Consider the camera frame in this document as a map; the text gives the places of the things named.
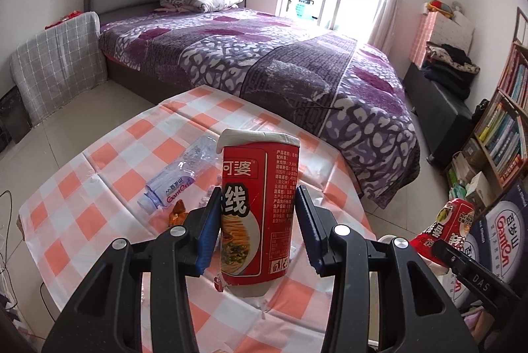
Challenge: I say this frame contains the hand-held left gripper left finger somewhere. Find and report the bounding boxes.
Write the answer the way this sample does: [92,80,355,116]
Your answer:
[41,186,223,353]

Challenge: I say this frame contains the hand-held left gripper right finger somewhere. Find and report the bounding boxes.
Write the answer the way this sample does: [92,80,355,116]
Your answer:
[295,185,481,353]

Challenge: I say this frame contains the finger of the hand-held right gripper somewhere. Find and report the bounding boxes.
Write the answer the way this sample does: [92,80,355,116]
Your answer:
[433,240,528,333]

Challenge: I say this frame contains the red instant noodle cup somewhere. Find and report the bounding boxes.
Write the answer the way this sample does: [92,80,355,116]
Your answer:
[214,128,301,298]

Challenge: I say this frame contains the clear plastic water bottle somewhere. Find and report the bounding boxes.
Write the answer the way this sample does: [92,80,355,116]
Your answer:
[138,135,221,213]

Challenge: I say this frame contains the red instant noodle bowl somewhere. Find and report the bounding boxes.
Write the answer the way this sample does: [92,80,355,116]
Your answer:
[410,198,477,296]

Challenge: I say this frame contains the orange candy wrapper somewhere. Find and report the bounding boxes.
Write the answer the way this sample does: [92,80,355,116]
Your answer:
[167,200,190,228]

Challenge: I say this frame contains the blue white carton box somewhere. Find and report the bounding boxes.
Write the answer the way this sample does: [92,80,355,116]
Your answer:
[466,180,528,304]

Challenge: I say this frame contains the brown cardboard box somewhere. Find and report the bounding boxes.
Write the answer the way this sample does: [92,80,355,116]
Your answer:
[466,172,500,209]

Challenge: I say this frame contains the green white packs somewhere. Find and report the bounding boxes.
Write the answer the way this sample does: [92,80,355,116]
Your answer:
[447,167,469,199]

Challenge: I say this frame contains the orange white checkered tablecloth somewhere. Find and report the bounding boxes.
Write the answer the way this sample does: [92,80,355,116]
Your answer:
[18,85,382,353]

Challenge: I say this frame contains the rows of shelf books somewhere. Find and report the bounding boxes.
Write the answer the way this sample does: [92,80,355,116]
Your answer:
[480,44,528,176]

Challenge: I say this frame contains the bed with purple cover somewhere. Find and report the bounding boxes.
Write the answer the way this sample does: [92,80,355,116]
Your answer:
[98,7,421,209]

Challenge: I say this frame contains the black bench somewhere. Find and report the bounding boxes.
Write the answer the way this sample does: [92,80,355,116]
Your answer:
[402,62,475,166]

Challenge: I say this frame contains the black bag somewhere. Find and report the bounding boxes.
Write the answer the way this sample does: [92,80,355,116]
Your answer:
[472,99,490,127]

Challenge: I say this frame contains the wooden bookshelf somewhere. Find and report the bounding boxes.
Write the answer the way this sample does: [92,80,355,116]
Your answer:
[472,7,528,189]

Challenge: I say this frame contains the pile of dark clothes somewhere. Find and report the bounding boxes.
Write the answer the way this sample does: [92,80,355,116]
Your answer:
[421,42,481,102]

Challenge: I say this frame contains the teal plastic basket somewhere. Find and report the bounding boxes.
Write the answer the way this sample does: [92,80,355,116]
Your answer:
[295,0,316,19]

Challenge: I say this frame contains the pink storage drawers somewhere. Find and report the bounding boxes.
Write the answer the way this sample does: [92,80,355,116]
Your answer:
[410,13,438,67]

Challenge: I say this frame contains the black cabinet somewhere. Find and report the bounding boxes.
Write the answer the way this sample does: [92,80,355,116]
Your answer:
[0,87,34,151]

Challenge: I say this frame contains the red cloth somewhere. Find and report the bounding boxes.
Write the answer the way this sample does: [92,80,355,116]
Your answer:
[45,11,81,30]

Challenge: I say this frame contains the black cable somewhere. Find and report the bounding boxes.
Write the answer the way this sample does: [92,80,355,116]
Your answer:
[0,190,15,296]

